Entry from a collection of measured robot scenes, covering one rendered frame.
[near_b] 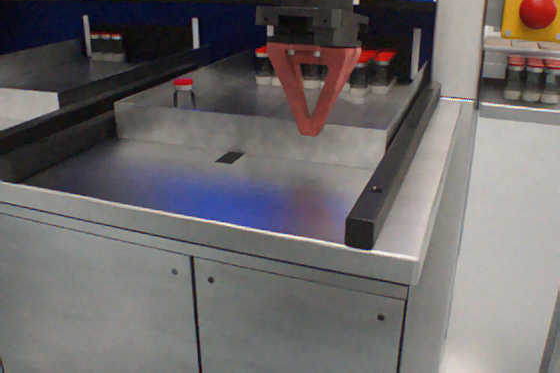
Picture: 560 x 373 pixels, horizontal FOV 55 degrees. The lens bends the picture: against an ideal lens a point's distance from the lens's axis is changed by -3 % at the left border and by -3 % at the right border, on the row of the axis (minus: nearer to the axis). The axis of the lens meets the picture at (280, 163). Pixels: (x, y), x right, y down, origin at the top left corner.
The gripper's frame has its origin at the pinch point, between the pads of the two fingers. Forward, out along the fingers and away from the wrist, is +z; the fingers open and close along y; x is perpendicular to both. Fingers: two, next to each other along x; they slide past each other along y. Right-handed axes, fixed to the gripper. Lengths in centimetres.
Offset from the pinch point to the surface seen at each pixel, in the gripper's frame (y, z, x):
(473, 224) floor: 188, 63, -16
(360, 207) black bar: -10.7, 3.1, -6.9
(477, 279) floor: 146, 70, -19
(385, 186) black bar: -6.9, 2.5, -7.7
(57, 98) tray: 1.5, 0.1, 28.0
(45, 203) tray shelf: -11.7, 6.4, 17.4
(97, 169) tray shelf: -6.9, 4.4, 16.1
